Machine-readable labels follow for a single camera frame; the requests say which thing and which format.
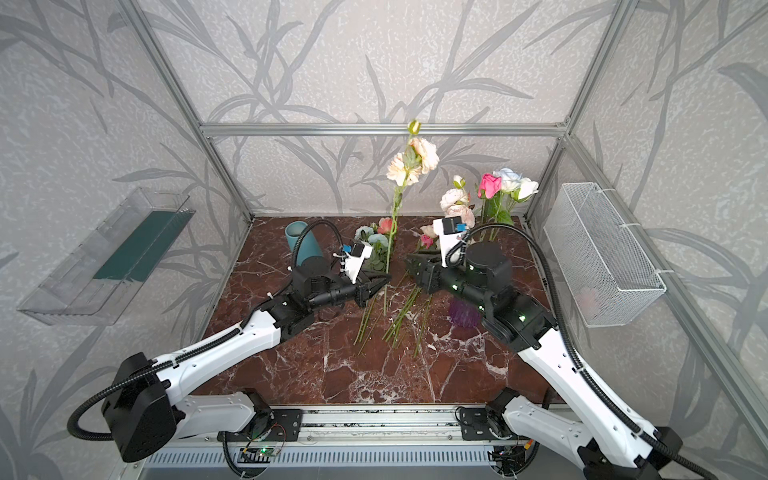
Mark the clear plastic wall tray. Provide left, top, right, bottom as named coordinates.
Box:
left=18, top=187, right=196, bottom=326

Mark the pink white rose bunch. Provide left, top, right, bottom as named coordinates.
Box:
left=383, top=223, right=439, bottom=354

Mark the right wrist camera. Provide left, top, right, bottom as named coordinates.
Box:
left=432, top=216, right=467, bottom=268

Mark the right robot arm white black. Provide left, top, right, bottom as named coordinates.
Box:
left=406, top=216, right=715, bottom=479

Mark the peach carnation stem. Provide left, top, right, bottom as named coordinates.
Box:
left=440, top=175, right=475, bottom=229

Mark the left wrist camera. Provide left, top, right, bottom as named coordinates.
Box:
left=337, top=242, right=373, bottom=284

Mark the blue purple glass vase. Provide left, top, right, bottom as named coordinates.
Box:
left=448, top=298, right=482, bottom=328

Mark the teal ceramic vase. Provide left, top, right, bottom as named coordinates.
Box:
left=285, top=221, right=327, bottom=269

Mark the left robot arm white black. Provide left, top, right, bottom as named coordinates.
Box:
left=67, top=224, right=391, bottom=463

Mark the cream peach flower stem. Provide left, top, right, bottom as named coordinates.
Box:
left=382, top=119, right=441, bottom=316

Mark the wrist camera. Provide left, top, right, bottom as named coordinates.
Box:
left=432, top=216, right=467, bottom=268
left=337, top=242, right=373, bottom=284

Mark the white wire mesh basket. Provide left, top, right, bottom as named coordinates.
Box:
left=544, top=182, right=667, bottom=328

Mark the white rose stem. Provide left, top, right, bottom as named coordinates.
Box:
left=494, top=168, right=539, bottom=225

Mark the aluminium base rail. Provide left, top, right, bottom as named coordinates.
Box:
left=122, top=403, right=631, bottom=469

